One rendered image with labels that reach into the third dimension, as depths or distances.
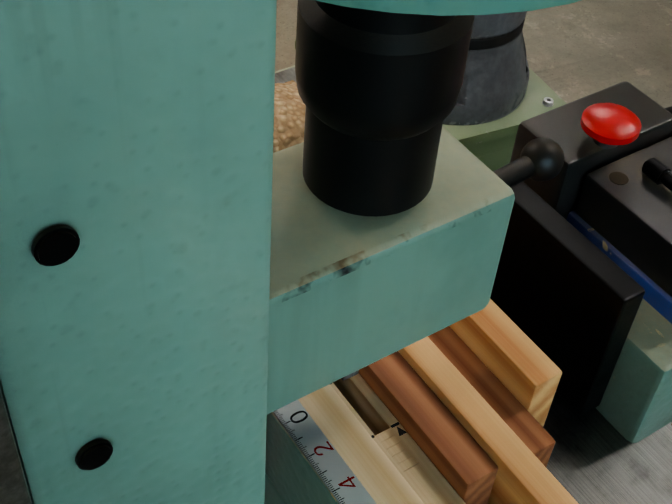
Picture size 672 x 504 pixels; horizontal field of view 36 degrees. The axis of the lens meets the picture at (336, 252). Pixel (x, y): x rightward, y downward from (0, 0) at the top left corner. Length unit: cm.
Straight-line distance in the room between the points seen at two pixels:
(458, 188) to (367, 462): 13
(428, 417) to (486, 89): 72
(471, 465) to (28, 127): 30
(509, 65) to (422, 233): 79
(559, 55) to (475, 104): 133
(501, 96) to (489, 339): 70
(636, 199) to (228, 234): 30
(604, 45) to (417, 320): 215
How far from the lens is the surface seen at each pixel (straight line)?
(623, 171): 55
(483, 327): 50
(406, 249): 39
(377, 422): 50
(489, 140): 118
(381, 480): 46
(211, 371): 31
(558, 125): 55
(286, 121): 68
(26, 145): 22
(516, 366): 49
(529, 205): 52
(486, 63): 115
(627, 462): 55
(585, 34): 258
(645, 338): 53
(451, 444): 47
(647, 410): 54
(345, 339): 40
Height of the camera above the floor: 134
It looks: 45 degrees down
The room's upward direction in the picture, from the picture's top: 5 degrees clockwise
